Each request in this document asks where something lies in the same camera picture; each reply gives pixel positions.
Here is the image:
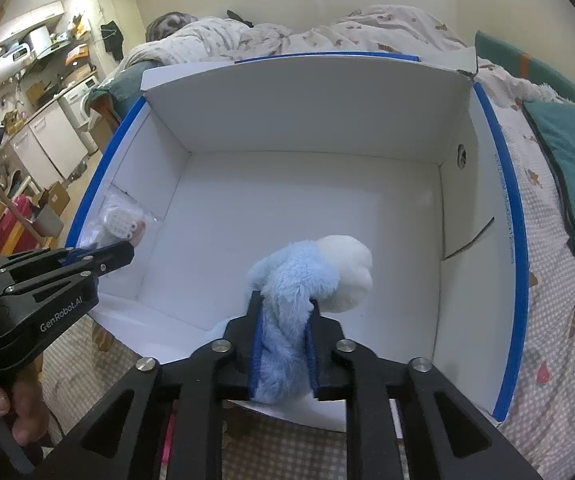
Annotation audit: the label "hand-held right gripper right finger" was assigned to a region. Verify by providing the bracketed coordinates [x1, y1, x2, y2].
[307, 297, 543, 480]

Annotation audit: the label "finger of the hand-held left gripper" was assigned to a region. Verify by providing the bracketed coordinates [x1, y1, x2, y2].
[4, 241, 135, 312]
[0, 247, 98, 282]

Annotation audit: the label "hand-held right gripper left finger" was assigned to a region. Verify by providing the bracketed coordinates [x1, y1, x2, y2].
[32, 290, 268, 480]

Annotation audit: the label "cream frilly cloth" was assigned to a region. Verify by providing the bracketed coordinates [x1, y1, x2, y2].
[84, 185, 161, 251]

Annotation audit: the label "light blue plush toy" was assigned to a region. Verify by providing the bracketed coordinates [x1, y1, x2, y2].
[246, 234, 374, 405]

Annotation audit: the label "white blue-edged cardboard box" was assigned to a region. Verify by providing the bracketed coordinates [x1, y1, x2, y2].
[65, 51, 531, 433]

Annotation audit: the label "person's left hand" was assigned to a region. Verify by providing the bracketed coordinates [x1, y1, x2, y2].
[0, 362, 51, 453]

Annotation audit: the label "grey storage box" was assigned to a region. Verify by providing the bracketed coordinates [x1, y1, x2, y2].
[35, 205, 66, 238]

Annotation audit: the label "red box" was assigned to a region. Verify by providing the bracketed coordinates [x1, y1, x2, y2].
[0, 195, 38, 256]

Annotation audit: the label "small brown cardboard box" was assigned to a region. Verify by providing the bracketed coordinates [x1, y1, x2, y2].
[32, 182, 71, 216]

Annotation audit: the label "white cabinet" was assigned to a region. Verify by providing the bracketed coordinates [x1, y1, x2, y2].
[8, 105, 88, 186]

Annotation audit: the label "pink object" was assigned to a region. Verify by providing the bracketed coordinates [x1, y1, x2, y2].
[162, 405, 178, 480]

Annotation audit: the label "brown cardboard box beside bed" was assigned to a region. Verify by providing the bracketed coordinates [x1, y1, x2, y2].
[90, 100, 118, 156]

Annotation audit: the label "white washing machine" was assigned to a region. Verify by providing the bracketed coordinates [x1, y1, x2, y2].
[58, 76, 101, 136]

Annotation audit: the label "plain teal cushion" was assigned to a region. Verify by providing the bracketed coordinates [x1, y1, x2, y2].
[89, 62, 158, 111]

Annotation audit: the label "white water heater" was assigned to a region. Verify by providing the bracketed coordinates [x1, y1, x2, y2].
[0, 42, 36, 93]

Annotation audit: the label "black hanging garment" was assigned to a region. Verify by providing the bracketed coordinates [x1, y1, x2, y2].
[100, 20, 126, 61]

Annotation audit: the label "grey furry pillow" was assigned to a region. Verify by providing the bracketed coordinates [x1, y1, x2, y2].
[145, 11, 203, 41]

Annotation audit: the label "printed beige quilt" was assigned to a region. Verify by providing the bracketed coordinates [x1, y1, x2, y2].
[118, 5, 478, 76]

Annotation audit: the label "teal cushion with orange stripe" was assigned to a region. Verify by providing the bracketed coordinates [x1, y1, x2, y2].
[475, 30, 575, 116]

